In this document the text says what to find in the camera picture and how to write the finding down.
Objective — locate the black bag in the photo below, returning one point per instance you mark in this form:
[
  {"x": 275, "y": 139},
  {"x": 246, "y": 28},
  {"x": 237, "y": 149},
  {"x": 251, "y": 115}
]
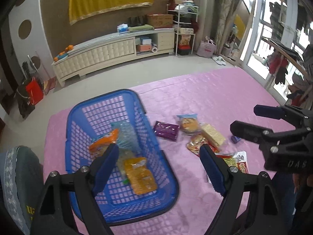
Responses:
[{"x": 23, "y": 102}]

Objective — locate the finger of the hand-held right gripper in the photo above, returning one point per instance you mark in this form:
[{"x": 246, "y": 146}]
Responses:
[
  {"x": 269, "y": 111},
  {"x": 247, "y": 131}
]

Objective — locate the white paper roll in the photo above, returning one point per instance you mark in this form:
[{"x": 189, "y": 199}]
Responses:
[{"x": 154, "y": 49}]

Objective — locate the plain round wall disc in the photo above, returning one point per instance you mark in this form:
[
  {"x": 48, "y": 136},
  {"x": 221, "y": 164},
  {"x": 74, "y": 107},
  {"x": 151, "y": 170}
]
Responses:
[
  {"x": 36, "y": 61},
  {"x": 24, "y": 29}
]

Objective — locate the person's right hand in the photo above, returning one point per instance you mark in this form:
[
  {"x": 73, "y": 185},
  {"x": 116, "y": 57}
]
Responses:
[{"x": 297, "y": 180}]

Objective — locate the folded green cloth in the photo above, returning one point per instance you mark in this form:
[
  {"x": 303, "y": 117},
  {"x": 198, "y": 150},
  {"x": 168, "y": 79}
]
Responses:
[{"x": 141, "y": 27}]

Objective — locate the blue round cake packet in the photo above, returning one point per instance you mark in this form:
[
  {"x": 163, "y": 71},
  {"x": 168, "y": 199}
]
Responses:
[{"x": 198, "y": 143}]

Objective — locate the blue-topped bread packet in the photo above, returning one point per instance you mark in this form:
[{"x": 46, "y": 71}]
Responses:
[{"x": 188, "y": 124}]

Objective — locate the blue plastic basket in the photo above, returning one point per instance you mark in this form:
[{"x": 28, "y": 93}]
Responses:
[{"x": 172, "y": 191}]

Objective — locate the large red snack packet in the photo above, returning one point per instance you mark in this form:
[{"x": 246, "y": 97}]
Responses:
[{"x": 238, "y": 162}]

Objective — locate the tiny blue packet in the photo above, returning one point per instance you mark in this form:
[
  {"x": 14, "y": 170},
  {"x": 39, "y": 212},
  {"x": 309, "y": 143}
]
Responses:
[{"x": 236, "y": 140}]

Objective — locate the red paper bag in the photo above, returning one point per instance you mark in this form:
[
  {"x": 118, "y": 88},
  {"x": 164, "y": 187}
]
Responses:
[{"x": 34, "y": 91}]

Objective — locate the broom with dustpan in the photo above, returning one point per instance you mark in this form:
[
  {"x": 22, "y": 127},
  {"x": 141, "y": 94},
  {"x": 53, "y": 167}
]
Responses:
[{"x": 50, "y": 85}]

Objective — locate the light blue striped packet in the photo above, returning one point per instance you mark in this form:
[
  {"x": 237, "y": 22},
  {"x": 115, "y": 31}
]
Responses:
[{"x": 127, "y": 134}]

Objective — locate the small blue box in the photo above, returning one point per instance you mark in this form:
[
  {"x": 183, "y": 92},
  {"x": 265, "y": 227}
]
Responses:
[{"x": 145, "y": 41}]

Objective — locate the white slipper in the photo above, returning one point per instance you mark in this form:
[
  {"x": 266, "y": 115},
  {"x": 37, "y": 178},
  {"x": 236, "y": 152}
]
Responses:
[
  {"x": 215, "y": 59},
  {"x": 222, "y": 61}
]

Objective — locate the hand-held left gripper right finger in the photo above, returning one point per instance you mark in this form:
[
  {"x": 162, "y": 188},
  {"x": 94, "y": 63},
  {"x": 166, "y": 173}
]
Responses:
[{"x": 212, "y": 169}]

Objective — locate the white metal shelf rack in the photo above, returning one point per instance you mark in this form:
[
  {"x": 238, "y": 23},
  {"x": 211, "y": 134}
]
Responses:
[{"x": 185, "y": 5}]

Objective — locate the purple snack packet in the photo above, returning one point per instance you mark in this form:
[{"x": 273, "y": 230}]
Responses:
[{"x": 166, "y": 130}]

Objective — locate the hanging red and dark clothes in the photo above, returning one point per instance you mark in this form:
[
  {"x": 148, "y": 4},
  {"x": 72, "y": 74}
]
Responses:
[{"x": 278, "y": 66}]

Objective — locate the pink tote bag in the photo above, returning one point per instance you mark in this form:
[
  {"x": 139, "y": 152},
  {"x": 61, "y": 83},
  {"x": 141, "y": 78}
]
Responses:
[{"x": 206, "y": 50}]

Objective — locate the arched standing mirror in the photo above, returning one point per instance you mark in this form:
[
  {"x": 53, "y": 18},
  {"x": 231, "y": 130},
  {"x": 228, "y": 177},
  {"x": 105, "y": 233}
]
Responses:
[{"x": 240, "y": 17}]

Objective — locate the pink quilted mat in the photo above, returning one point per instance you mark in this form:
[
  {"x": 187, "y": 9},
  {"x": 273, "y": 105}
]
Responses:
[{"x": 207, "y": 98}]

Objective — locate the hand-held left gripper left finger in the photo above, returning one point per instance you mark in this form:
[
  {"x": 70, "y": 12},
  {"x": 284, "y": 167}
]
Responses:
[{"x": 107, "y": 169}]

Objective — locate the small orange box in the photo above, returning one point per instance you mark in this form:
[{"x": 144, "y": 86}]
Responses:
[{"x": 143, "y": 48}]

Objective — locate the blue tray of oranges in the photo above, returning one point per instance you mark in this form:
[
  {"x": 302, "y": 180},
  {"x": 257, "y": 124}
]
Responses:
[{"x": 63, "y": 53}]

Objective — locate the blue tissue box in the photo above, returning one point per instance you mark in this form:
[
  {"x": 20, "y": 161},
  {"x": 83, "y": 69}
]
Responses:
[{"x": 122, "y": 28}]

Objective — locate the brown cardboard box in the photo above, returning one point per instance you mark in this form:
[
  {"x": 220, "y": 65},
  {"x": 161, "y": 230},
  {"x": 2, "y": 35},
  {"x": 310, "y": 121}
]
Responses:
[{"x": 160, "y": 20}]

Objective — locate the grey-blue embroidered cushion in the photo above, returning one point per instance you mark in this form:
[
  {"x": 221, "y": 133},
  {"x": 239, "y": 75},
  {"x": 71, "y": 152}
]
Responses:
[{"x": 14, "y": 181}]

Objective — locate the glass sliding door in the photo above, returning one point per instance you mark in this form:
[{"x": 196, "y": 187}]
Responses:
[{"x": 266, "y": 9}]

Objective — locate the white tv cabinet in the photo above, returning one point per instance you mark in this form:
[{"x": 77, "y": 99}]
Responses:
[{"x": 97, "y": 53}]

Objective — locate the green-ended cracker packet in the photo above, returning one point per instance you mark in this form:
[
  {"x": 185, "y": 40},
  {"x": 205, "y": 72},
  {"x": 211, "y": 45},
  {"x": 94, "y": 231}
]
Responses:
[{"x": 212, "y": 134}]

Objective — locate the wooden drying rack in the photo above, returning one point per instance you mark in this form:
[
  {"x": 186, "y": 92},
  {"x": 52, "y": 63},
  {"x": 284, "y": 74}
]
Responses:
[{"x": 276, "y": 45}]

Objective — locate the patterned beige curtain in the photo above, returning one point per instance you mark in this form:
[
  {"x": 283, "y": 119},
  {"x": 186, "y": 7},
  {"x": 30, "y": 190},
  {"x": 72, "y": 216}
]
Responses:
[{"x": 225, "y": 9}]

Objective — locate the yellow bread packet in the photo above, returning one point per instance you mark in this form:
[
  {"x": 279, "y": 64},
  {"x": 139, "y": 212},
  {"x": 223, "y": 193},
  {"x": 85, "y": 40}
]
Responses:
[{"x": 140, "y": 176}]

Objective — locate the orange sausage packet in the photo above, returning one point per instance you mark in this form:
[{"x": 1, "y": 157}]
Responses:
[{"x": 102, "y": 143}]

